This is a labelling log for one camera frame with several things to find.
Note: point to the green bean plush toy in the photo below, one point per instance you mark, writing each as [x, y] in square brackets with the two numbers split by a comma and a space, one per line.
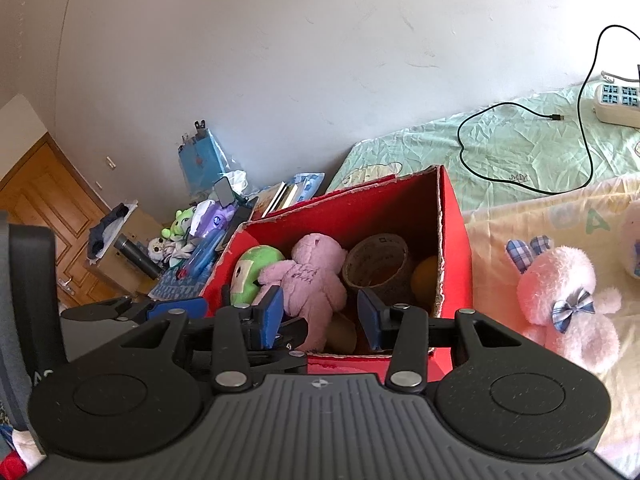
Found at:
[244, 286]

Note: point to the white power strip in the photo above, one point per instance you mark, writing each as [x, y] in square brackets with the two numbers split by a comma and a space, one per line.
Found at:
[616, 101]

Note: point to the small toy figures pile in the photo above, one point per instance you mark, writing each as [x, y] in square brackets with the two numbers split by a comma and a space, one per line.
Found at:
[187, 251]

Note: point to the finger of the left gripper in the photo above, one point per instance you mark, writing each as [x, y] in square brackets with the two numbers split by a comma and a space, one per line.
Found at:
[126, 309]

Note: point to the purple teddy bear plush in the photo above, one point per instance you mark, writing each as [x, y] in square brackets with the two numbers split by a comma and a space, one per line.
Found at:
[311, 285]

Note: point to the blue plastic bag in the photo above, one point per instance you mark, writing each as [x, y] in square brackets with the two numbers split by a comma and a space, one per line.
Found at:
[203, 162]

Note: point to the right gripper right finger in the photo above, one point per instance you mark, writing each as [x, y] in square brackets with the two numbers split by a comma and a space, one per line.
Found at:
[402, 330]

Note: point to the yellow cartoon blanket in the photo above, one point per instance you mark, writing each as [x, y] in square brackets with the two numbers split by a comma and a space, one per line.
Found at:
[588, 220]

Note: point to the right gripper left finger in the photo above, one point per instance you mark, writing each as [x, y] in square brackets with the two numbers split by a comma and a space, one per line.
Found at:
[239, 330]

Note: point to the stack of books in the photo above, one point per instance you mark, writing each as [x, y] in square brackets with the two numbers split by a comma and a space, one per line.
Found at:
[286, 194]

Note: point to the wooden door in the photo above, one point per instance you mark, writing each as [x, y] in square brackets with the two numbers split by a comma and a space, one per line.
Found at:
[44, 190]

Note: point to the brown woven basket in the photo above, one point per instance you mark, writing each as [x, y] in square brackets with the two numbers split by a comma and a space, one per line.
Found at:
[382, 263]

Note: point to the black thermos bottle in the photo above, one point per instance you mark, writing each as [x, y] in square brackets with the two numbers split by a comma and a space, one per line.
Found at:
[136, 257]

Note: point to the red cardboard box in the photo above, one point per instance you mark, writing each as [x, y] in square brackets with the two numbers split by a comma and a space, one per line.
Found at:
[423, 210]

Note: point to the green cartoon bed sheet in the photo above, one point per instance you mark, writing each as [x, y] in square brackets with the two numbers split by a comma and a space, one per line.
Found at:
[550, 141]

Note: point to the white bunny plush toy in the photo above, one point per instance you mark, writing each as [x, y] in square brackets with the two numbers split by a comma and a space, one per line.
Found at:
[629, 239]

